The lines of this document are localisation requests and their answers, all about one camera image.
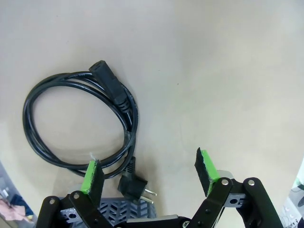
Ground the black power cable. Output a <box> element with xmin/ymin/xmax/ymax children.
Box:
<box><xmin>22</xmin><ymin>60</ymin><xmax>158</xmax><ymax>205</ymax></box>

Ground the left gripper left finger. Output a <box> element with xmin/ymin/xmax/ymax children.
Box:
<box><xmin>35</xmin><ymin>159</ymin><xmax>107</xmax><ymax>228</ymax></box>

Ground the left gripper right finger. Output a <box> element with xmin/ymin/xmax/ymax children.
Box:
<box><xmin>190</xmin><ymin>147</ymin><xmax>285</xmax><ymax>228</ymax></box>

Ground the pink checkered cloth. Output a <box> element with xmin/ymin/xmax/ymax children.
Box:
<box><xmin>0</xmin><ymin>199</ymin><xmax>27</xmax><ymax>222</ymax></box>

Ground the blue plastic lattice basket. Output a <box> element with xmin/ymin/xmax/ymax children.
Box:
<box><xmin>96</xmin><ymin>198</ymin><xmax>159</xmax><ymax>220</ymax></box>

